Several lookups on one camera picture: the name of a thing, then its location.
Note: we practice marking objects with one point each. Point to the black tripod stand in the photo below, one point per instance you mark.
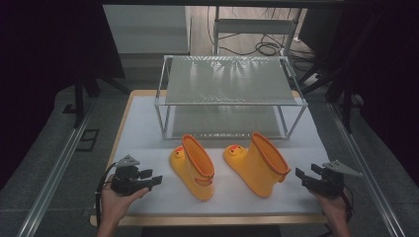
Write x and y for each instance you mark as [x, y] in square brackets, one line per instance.
[346, 98]
[79, 98]

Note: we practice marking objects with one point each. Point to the yellow rubber boot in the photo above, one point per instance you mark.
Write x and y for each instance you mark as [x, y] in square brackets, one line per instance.
[253, 171]
[191, 177]

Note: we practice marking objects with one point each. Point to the white metal stand frame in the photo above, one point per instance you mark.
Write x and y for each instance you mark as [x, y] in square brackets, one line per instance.
[253, 26]

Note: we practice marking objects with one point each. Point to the metal two-tier shoe rack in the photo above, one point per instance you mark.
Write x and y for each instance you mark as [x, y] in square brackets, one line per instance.
[227, 80]

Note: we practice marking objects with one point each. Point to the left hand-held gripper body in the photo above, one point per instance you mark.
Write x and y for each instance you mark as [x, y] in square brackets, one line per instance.
[123, 181]

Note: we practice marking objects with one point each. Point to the white table mat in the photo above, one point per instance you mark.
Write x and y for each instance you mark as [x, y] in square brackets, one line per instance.
[230, 204]

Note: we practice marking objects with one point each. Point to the aluminium floor rail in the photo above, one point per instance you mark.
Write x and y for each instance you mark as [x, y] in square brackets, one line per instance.
[56, 171]
[365, 171]

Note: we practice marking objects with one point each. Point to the person's left hand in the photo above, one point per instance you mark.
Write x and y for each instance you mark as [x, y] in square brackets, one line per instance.
[115, 205]

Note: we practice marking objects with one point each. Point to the person's right hand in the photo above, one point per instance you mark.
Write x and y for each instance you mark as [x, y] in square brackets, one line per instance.
[336, 209]

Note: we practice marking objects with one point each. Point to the grey cabinet panel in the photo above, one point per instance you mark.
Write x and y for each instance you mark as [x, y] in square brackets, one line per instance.
[148, 29]

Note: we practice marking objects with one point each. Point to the wooden table board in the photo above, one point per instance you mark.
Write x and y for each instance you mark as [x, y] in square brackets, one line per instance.
[214, 220]

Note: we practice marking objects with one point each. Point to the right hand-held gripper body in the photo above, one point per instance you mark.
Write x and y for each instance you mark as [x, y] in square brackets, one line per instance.
[326, 186]

